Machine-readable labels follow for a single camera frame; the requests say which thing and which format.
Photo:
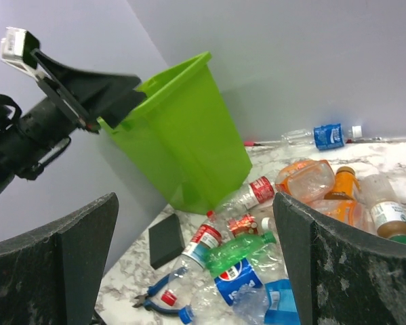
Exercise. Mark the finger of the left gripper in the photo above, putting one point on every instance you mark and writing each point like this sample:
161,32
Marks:
84,96

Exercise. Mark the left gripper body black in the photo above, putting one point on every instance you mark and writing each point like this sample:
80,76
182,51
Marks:
31,141

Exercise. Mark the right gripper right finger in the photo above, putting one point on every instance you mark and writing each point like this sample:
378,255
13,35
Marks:
339,274

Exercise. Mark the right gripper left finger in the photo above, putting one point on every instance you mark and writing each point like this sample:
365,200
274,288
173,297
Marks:
52,274

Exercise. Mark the orange juice bottle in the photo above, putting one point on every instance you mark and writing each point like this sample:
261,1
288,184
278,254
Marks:
346,185

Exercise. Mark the crushed orange label bottle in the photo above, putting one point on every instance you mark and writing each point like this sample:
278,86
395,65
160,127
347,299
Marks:
349,212
306,180

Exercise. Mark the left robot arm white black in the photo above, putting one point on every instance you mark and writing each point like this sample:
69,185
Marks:
74,99

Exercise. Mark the green plastic bin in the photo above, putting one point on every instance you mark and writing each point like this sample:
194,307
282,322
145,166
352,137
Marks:
183,138

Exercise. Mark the blue label crushed bottle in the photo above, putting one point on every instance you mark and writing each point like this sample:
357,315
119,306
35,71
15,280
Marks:
281,304

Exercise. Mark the brown tea bottle green cap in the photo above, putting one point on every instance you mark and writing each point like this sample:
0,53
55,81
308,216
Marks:
387,213

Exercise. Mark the pepsi bottle centre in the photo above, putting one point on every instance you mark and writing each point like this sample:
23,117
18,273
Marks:
213,301

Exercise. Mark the small red label bottle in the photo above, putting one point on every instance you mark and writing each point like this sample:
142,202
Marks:
251,224

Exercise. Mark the red label clear bottle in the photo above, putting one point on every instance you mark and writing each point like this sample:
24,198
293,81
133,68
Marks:
245,198

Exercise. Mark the black foam block left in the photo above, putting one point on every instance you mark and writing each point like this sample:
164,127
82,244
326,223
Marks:
165,241

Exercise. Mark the green plastic bottle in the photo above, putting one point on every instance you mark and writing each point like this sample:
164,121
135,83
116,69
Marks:
219,259

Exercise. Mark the red white label bottle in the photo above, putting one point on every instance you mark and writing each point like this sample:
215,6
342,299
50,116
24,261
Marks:
189,267

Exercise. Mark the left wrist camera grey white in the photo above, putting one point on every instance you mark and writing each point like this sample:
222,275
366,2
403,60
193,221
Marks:
21,50

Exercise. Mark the blue handled pliers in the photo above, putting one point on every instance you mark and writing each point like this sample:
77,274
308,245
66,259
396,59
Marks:
149,301

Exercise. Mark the blue label bottle by wall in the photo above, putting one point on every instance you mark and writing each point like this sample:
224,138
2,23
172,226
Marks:
324,137

